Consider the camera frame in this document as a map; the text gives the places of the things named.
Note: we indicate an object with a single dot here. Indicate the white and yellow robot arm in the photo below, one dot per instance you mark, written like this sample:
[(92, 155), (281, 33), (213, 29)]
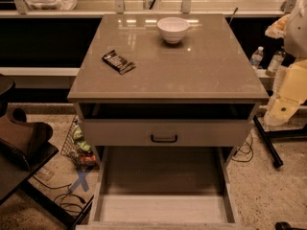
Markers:
[(290, 83)]

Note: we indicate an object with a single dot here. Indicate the grey drawer cabinet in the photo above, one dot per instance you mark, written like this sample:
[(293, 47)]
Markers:
[(207, 76)]

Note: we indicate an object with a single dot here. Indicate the open bottom drawer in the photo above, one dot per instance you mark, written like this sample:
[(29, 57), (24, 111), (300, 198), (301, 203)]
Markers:
[(162, 188)]

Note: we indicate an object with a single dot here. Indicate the dark snack wrapper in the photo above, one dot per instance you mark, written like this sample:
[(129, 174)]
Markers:
[(118, 63)]

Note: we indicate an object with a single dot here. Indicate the white bowl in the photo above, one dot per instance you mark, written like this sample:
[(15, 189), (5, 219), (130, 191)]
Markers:
[(173, 29)]

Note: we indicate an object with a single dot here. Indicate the clear water bottle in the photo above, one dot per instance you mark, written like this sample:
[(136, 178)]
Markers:
[(257, 57)]

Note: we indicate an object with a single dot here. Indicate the black metal stand leg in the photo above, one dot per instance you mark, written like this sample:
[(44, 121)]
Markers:
[(267, 137)]

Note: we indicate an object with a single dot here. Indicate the yellowish drink bottle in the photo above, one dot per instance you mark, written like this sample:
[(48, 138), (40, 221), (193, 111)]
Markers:
[(276, 61)]

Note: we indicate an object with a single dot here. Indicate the brown leather bag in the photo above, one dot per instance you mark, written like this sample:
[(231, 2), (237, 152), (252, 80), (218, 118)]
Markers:
[(21, 139)]

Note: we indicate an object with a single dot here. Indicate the black side table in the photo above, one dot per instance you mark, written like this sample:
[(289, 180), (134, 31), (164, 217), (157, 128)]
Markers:
[(15, 174)]

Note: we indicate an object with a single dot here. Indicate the black caster wheel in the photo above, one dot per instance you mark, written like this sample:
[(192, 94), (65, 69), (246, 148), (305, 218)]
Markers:
[(283, 225)]

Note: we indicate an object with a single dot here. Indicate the middle drawer with black handle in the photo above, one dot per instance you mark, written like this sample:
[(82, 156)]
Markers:
[(178, 133)]

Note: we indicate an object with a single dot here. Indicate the wire basket with items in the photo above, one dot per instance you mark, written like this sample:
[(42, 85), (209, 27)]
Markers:
[(76, 149)]

